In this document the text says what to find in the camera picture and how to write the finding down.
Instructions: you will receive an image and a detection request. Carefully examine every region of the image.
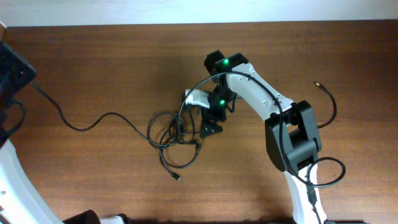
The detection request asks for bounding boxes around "right camera black cable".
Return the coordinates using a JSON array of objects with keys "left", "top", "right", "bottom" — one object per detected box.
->
[{"left": 177, "top": 70, "right": 346, "bottom": 224}]

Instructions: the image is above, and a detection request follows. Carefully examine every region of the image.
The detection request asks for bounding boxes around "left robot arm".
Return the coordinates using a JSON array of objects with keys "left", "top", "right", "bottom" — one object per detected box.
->
[{"left": 1, "top": 42, "right": 129, "bottom": 223}]

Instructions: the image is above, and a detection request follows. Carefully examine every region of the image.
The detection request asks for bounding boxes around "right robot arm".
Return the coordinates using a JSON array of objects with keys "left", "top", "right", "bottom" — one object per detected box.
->
[{"left": 200, "top": 50, "right": 329, "bottom": 223}]

